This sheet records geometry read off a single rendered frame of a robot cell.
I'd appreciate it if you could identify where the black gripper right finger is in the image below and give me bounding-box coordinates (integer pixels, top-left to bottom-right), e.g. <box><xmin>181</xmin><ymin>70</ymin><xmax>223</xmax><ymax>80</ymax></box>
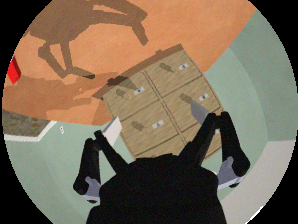
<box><xmin>162</xmin><ymin>100</ymin><xmax>250</xmax><ymax>190</ymax></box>

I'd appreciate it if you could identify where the wooden drawer front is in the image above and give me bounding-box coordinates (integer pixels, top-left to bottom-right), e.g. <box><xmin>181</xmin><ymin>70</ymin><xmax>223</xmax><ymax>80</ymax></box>
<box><xmin>121</xmin><ymin>102</ymin><xmax>178</xmax><ymax>156</ymax></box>
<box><xmin>145</xmin><ymin>52</ymin><xmax>201</xmax><ymax>98</ymax></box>
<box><xmin>141</xmin><ymin>137</ymin><xmax>185</xmax><ymax>158</ymax></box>
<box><xmin>164</xmin><ymin>78</ymin><xmax>220</xmax><ymax>132</ymax></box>
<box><xmin>105</xmin><ymin>72</ymin><xmax>159</xmax><ymax>123</ymax></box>
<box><xmin>183</xmin><ymin>109</ymin><xmax>222</xmax><ymax>157</ymax></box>

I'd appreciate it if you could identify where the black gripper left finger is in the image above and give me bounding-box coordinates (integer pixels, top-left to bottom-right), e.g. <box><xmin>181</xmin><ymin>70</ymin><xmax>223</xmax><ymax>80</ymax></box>
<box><xmin>73</xmin><ymin>116</ymin><xmax>143</xmax><ymax>204</ymax></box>

